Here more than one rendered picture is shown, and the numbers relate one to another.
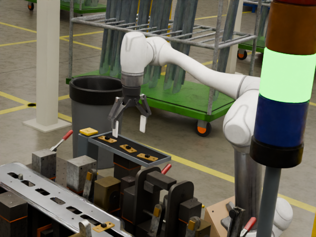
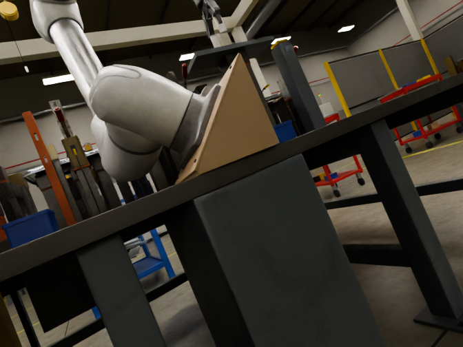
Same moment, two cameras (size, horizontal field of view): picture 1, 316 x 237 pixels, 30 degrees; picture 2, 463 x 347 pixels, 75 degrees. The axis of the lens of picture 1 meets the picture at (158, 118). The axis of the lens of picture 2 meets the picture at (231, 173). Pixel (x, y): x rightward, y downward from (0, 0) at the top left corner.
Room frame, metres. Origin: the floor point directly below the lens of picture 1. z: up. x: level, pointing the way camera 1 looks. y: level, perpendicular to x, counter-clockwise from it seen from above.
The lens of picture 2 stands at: (2.67, -1.11, 0.66)
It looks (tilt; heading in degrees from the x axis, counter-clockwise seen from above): 2 degrees up; 114
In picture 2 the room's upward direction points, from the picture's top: 23 degrees counter-clockwise
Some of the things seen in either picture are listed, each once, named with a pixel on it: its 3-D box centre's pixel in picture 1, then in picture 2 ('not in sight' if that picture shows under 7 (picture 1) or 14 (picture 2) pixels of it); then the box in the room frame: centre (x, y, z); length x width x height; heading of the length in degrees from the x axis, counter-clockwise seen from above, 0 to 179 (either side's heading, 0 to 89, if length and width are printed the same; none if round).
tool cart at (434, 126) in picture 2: not in sight; (419, 114); (3.48, 4.22, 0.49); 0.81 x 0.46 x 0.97; 40
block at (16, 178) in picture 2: not in sight; (27, 215); (1.33, -0.29, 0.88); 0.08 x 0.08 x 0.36; 48
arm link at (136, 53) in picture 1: (135, 51); not in sight; (2.32, 0.11, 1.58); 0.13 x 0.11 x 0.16; 153
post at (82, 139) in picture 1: (87, 178); (300, 90); (2.50, 0.31, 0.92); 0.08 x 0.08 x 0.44; 48
